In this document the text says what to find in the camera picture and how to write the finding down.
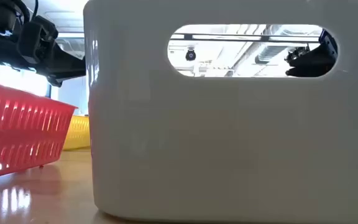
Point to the silver ventilation duct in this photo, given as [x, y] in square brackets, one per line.
[269, 53]

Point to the large window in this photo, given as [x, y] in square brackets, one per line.
[17, 79]

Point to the black ceiling-mounted device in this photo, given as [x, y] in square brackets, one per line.
[296, 52]

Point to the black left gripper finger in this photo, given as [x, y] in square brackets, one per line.
[55, 82]
[70, 67]

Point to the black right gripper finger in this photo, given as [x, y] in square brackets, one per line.
[303, 72]
[303, 62]

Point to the red slotted plastic basket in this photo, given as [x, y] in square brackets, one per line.
[20, 133]

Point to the round black ceiling camera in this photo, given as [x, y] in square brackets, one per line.
[190, 55]

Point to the yellow slotted plastic basket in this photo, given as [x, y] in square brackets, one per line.
[78, 133]

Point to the long linear ceiling light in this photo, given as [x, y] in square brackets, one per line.
[222, 37]

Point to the large grey plastic bin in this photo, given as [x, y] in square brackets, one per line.
[197, 140]

